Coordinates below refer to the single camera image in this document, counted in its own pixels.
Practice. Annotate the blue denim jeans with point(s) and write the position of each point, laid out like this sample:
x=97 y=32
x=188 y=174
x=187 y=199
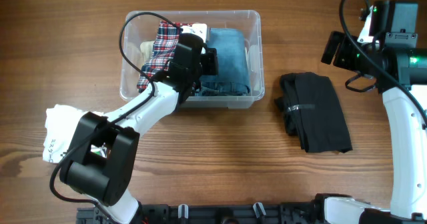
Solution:
x=233 y=76

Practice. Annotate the clear plastic storage container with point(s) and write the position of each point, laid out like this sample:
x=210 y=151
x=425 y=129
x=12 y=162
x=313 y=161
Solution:
x=144 y=28

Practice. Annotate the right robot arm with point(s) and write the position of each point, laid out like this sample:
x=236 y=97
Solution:
x=404 y=97

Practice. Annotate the cream cloth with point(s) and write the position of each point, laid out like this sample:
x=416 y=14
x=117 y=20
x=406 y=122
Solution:
x=146 y=49

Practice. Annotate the black garment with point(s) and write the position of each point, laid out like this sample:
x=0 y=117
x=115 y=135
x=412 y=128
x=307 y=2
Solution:
x=312 y=112

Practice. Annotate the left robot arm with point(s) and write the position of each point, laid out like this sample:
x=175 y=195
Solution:
x=101 y=156

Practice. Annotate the red navy plaid cloth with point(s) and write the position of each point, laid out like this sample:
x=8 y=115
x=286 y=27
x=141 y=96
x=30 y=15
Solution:
x=163 y=50

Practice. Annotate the white printed t-shirt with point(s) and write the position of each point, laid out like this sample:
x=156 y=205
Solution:
x=61 y=123

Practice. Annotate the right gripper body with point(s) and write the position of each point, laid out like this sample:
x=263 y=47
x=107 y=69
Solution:
x=349 y=56

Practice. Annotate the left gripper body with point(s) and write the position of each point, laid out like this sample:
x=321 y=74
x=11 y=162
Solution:
x=210 y=64

